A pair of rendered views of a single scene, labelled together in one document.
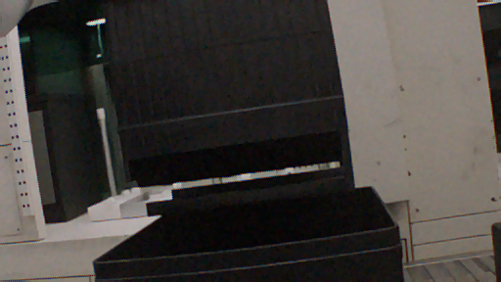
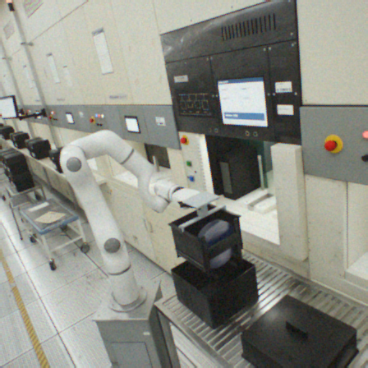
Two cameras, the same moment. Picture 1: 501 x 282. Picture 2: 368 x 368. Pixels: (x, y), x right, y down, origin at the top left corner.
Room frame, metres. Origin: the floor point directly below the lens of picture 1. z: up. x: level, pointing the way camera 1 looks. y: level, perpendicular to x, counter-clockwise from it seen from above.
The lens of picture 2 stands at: (-0.25, -0.91, 1.82)
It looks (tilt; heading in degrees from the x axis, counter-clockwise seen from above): 20 degrees down; 47
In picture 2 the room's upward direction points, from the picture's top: 11 degrees counter-clockwise
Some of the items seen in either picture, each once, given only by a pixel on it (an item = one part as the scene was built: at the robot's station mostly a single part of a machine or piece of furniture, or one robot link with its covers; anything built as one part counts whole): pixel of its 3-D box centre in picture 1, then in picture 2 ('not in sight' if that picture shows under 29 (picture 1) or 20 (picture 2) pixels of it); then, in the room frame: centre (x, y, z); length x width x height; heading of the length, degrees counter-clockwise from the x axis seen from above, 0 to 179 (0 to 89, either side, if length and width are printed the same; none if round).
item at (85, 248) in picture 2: not in sight; (54, 228); (1.00, 2.73, 0.24); 0.97 x 0.52 x 0.48; 82
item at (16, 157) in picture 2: not in sight; (16, 163); (1.27, 4.07, 0.85); 0.30 x 0.28 x 0.26; 78
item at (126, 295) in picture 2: not in sight; (123, 282); (0.40, 0.34, 0.85); 0.19 x 0.19 x 0.18
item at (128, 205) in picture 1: (146, 200); (261, 200); (1.37, 0.14, 0.89); 0.22 x 0.21 x 0.04; 169
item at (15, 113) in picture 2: not in sight; (23, 108); (1.40, 3.46, 1.59); 0.50 x 0.41 x 0.36; 169
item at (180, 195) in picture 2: not in sight; (186, 197); (0.65, 0.06, 1.25); 0.11 x 0.10 x 0.07; 79
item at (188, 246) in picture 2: (233, 46); (205, 232); (0.63, -0.05, 1.11); 0.24 x 0.20 x 0.32; 169
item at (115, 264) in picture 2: not in sight; (111, 243); (0.41, 0.37, 1.07); 0.19 x 0.12 x 0.24; 63
